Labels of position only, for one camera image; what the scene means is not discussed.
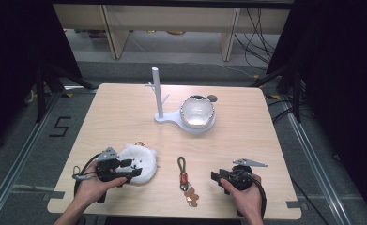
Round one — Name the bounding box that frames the thin black floor cable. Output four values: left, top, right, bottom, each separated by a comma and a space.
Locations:
289, 176, 323, 225

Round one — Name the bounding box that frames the aluminium floor rail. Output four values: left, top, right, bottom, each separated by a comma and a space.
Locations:
0, 93, 63, 225
283, 101, 353, 225

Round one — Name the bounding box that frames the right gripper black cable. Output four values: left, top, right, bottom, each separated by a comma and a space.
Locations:
249, 173, 268, 219

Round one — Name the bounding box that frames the white fluffy plush keychain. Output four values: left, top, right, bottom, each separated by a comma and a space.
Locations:
116, 142, 159, 188

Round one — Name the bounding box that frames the black metal stand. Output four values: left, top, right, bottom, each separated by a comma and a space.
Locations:
249, 57, 307, 124
34, 60, 97, 124

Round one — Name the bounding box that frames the person's left hand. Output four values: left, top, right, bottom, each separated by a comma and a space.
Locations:
73, 163, 129, 208

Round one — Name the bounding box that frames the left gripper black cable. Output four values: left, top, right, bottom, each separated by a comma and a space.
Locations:
71, 152, 103, 199

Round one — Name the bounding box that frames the white hook stand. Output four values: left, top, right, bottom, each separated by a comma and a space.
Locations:
145, 67, 217, 136

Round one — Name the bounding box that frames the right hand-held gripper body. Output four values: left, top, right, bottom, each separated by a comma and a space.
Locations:
228, 157, 268, 192

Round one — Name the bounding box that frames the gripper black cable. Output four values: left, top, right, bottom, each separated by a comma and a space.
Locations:
249, 173, 268, 219
71, 152, 103, 199

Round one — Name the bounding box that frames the green cord bear keychain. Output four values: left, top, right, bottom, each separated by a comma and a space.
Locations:
176, 156, 201, 209

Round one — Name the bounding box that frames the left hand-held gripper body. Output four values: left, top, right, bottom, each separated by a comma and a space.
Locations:
95, 146, 132, 188

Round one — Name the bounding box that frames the light wooden desk frame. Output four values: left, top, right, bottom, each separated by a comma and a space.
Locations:
53, 3, 291, 63

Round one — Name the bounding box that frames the white floor cable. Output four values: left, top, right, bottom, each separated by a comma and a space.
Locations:
217, 63, 258, 80

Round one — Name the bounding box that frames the black floor cables bundle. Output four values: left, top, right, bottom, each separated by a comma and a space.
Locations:
233, 7, 282, 72

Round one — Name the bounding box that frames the person's right hand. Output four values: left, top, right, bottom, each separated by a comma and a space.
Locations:
220, 173, 264, 219

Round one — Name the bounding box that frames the dark curtain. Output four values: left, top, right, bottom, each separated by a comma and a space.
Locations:
0, 0, 84, 156
266, 0, 367, 219

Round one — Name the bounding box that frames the grey tape strip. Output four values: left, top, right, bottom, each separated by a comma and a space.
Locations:
285, 200, 309, 210
42, 190, 66, 202

